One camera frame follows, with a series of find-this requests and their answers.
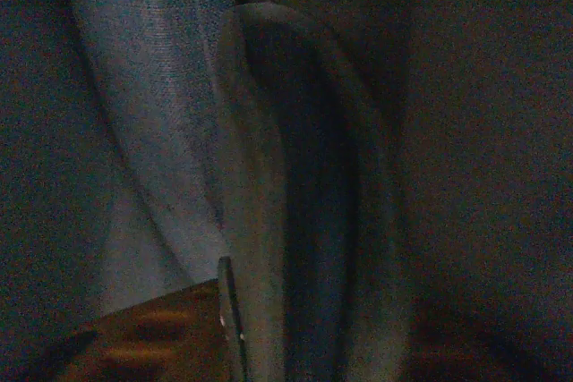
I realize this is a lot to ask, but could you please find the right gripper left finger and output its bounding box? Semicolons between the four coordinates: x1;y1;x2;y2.
44;256;248;382

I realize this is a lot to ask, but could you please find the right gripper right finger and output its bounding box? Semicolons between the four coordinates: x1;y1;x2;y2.
411;310;552;382

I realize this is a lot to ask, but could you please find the blue-grey oval glasses case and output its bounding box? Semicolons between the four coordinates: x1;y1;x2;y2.
213;2;406;382

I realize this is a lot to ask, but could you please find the navy blue backpack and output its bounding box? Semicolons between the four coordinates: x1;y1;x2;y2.
0;0;573;382

